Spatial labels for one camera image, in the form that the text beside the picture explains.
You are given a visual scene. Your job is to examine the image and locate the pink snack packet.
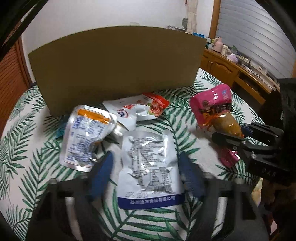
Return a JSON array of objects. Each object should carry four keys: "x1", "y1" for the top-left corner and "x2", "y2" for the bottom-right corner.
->
[{"x1": 189, "y1": 83, "x2": 245, "y2": 168}]

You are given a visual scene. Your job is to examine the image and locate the blue foil snack packet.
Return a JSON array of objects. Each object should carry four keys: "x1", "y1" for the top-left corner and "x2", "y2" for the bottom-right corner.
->
[{"x1": 56, "y1": 120, "x2": 67, "y2": 139}]

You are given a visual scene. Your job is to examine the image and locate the silver blue snack pouch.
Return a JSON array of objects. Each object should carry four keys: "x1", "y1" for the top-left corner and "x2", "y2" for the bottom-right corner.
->
[{"x1": 117, "y1": 130, "x2": 185, "y2": 210}]

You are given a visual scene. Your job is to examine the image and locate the silver orange snack pouch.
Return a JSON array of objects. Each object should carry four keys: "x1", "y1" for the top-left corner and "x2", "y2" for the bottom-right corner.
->
[{"x1": 59, "y1": 105, "x2": 117, "y2": 172}]

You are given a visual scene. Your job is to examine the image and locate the wooden sideboard cabinet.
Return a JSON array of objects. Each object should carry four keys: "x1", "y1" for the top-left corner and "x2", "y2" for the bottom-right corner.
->
[{"x1": 200, "y1": 48, "x2": 280, "y2": 105}]

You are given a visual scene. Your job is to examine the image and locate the white red snack packet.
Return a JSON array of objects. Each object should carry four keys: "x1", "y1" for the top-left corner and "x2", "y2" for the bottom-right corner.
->
[{"x1": 103, "y1": 92, "x2": 170, "y2": 131}]

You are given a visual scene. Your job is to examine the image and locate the green leaf pattern cloth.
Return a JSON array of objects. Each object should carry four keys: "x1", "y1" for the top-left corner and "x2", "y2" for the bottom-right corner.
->
[{"x1": 0, "y1": 68, "x2": 266, "y2": 241}]

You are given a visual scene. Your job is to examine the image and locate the pink kettle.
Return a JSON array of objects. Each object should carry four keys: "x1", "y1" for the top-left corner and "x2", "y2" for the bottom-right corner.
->
[{"x1": 213, "y1": 37, "x2": 223, "y2": 53}]

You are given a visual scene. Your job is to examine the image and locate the grey window blind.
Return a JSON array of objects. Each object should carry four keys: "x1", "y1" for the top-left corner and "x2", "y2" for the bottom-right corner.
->
[{"x1": 216, "y1": 0, "x2": 295, "y2": 79}]

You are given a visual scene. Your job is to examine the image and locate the brown cardboard box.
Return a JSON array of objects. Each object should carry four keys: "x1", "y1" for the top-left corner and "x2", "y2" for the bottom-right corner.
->
[{"x1": 29, "y1": 26, "x2": 206, "y2": 116}]

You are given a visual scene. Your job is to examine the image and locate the small white desk fan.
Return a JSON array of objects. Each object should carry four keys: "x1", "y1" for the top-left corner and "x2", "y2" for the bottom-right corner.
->
[{"x1": 182, "y1": 18, "x2": 188, "y2": 32}]

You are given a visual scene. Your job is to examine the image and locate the wooden slatted wardrobe door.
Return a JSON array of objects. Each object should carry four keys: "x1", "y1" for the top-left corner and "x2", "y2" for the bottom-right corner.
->
[{"x1": 0, "y1": 38, "x2": 32, "y2": 132}]

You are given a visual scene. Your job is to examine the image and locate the beige floral curtain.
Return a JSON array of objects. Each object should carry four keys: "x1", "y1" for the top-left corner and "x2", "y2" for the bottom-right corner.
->
[{"x1": 186, "y1": 0, "x2": 198, "y2": 34}]

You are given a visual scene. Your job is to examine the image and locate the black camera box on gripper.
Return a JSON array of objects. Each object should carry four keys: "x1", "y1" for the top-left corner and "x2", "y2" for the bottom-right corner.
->
[{"x1": 278, "y1": 78, "x2": 296, "y2": 138}]

